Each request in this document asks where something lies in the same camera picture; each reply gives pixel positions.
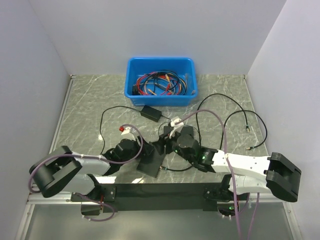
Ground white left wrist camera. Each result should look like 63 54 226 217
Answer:
119 126 136 141

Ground thin black adapter cord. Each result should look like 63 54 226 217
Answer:
99 106 173 156

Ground tangled coloured cables in bin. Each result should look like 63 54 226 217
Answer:
131 69 196 97

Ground blue plastic bin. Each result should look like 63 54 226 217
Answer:
124 57 198 107

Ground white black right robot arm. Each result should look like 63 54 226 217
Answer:
153 133 302 203

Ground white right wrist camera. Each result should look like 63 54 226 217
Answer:
169 116 184 139

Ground black network switch with ports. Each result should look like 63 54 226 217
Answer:
159 125 194 140

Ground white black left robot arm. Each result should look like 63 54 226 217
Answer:
28 136 156 201

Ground black patch cable teal plug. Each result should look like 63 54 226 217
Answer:
160 93 250 172

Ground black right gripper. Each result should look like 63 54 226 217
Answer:
152 127 195 164

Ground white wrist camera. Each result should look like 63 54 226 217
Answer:
119 126 136 141
169 116 184 139

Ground black power adapter brick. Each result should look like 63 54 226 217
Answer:
140 105 162 123

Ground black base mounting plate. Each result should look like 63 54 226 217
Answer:
69 182 248 216

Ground black switch box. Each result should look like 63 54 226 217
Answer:
136 149 166 178

